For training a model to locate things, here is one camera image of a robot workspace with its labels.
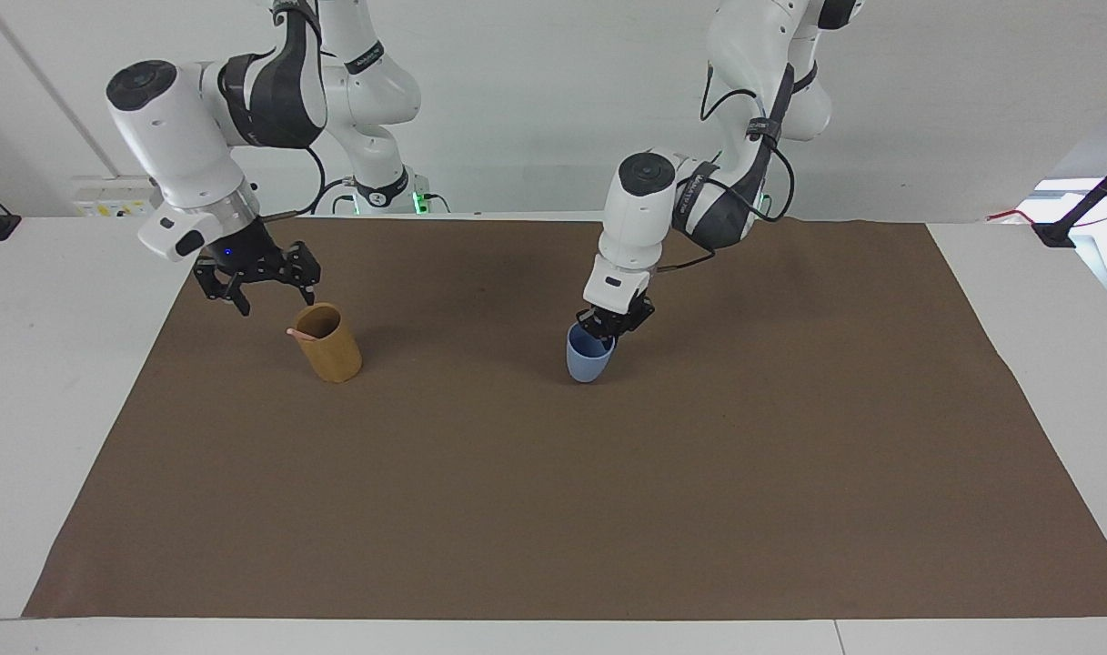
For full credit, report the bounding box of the white wall socket strip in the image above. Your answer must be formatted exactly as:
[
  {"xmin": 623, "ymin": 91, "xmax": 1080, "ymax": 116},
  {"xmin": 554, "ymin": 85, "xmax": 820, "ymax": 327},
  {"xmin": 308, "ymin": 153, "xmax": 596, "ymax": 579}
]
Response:
[{"xmin": 70, "ymin": 175, "xmax": 165, "ymax": 218}]

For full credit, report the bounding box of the blue cup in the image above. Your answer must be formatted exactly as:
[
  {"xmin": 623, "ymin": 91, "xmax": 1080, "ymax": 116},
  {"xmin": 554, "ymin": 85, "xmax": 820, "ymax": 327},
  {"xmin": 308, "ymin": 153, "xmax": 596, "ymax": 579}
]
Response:
[{"xmin": 566, "ymin": 322, "xmax": 618, "ymax": 384}]

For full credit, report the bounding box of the brown wooden cup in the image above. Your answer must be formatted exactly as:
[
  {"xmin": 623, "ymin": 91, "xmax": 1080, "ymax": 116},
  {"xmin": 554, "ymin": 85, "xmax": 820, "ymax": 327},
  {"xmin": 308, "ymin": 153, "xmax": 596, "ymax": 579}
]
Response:
[{"xmin": 296, "ymin": 302, "xmax": 364, "ymax": 385}]

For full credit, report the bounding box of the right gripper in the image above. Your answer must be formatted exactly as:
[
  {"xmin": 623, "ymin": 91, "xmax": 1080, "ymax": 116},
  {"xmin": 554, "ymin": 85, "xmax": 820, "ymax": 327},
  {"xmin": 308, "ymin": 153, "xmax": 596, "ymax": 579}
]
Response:
[{"xmin": 195, "ymin": 217, "xmax": 322, "ymax": 317}]

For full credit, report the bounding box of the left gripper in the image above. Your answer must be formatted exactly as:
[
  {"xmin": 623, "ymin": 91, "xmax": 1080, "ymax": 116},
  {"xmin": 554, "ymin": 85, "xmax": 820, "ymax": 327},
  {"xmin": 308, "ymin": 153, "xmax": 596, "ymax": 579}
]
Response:
[{"xmin": 577, "ymin": 291, "xmax": 657, "ymax": 341}]

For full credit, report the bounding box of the black cable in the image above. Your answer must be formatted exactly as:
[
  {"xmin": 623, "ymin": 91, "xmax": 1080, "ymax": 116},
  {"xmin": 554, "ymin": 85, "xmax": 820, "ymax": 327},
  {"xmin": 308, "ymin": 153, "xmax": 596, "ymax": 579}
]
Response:
[
  {"xmin": 655, "ymin": 62, "xmax": 797, "ymax": 274},
  {"xmin": 260, "ymin": 144, "xmax": 359, "ymax": 223}
]

